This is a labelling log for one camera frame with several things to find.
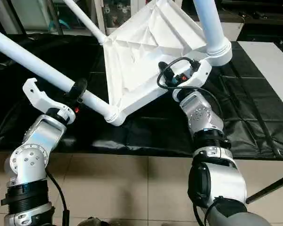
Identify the white plastic table leg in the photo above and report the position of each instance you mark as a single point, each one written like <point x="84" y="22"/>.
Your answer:
<point x="85" y="21"/>
<point x="42" y="68"/>
<point x="212" y="28"/>

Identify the blue metal stand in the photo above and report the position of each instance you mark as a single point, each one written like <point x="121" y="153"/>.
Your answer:
<point x="63" y="24"/>

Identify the white plastic table top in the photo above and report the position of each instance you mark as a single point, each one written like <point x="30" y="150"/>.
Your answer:
<point x="151" y="52"/>

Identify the white glass-door cabinet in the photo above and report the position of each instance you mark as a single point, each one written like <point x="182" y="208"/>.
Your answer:
<point x="118" y="14"/>

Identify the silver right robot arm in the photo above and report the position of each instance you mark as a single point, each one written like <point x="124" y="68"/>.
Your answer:
<point x="207" y="141"/>

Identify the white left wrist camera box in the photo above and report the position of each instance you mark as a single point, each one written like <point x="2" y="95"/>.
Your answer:
<point x="42" y="101"/>

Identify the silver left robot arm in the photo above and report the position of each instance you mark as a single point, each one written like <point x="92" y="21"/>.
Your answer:
<point x="35" y="150"/>

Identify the white drawer unit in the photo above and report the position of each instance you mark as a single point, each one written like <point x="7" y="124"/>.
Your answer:
<point x="233" y="30"/>

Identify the black work mat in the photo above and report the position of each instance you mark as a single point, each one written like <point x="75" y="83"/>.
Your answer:
<point x="254" y="103"/>

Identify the white flat panel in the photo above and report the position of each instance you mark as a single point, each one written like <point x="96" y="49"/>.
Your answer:
<point x="273" y="70"/>

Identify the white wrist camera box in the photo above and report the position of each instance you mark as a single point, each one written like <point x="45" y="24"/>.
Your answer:
<point x="198" y="73"/>
<point x="42" y="101"/>

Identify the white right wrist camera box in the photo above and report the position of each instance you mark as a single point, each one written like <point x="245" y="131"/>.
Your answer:
<point x="198" y="73"/>

